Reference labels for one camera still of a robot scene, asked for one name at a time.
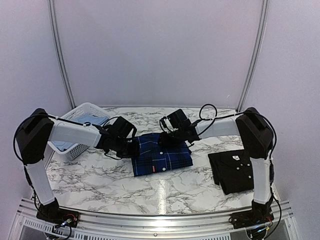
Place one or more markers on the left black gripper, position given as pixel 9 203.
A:
pixel 134 152

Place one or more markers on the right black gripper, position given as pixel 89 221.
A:
pixel 165 142

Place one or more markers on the blue plaid long sleeve shirt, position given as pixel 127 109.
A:
pixel 154 158

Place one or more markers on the black shirt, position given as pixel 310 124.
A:
pixel 232 170

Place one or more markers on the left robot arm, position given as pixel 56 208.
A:
pixel 37 131

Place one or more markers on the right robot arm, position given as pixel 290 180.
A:
pixel 258 138

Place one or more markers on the white plastic laundry basket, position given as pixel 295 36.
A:
pixel 82 109

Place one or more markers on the light blue shirt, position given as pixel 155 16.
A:
pixel 83 119

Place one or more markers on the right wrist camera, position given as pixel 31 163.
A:
pixel 163 125

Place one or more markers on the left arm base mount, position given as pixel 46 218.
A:
pixel 60 217

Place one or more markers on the aluminium front table rail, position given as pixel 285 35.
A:
pixel 219 225

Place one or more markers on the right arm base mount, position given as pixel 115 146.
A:
pixel 248 218

